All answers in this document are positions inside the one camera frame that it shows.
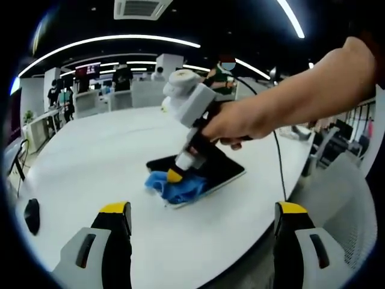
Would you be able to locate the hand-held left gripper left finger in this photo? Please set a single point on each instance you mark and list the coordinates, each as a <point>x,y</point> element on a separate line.
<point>117,259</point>

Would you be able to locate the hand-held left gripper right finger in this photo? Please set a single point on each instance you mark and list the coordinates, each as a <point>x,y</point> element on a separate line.
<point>288,259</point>

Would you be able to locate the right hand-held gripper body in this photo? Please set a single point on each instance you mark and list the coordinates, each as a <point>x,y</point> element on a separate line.
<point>195,105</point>

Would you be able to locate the blue cleaning cloth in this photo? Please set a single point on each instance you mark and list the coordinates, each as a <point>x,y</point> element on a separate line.
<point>180,191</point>

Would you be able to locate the black tablet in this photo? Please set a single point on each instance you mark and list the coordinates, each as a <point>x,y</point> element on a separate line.
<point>224,171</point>

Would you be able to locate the person's right hand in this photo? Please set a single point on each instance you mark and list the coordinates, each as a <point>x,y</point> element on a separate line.
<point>237,123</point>

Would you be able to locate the white mesh office chair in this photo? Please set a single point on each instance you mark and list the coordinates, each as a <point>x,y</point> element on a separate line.
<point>340,204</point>

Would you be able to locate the black computer mouse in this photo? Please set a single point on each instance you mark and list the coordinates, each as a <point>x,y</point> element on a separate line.
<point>32,216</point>

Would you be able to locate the curved ceiling light strip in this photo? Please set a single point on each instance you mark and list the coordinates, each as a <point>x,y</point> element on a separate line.
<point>114,38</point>

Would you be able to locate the ceiling air conditioner unit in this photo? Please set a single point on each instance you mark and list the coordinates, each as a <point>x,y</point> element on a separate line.
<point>141,8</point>

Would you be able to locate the straight ceiling light strip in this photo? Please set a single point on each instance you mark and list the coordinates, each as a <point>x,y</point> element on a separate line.
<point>293,19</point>

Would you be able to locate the green potted plant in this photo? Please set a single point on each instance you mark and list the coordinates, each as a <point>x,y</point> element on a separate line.
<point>29,116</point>

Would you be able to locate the purple wall screen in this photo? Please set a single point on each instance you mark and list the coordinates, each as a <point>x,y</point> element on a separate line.
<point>87,70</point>

